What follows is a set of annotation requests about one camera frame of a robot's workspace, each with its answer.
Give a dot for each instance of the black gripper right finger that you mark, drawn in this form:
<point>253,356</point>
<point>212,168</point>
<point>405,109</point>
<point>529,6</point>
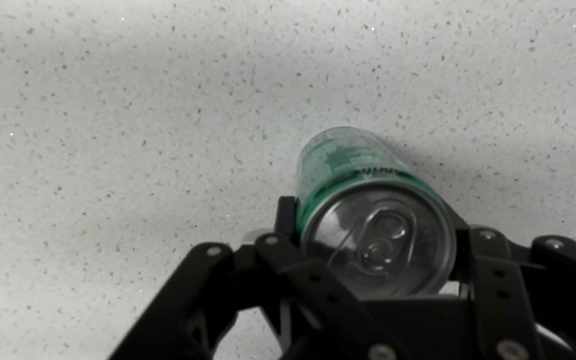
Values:
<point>517,302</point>

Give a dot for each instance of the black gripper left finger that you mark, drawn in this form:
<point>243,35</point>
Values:
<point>307,309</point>

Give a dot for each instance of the green soda can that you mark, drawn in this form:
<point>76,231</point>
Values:
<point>374,224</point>

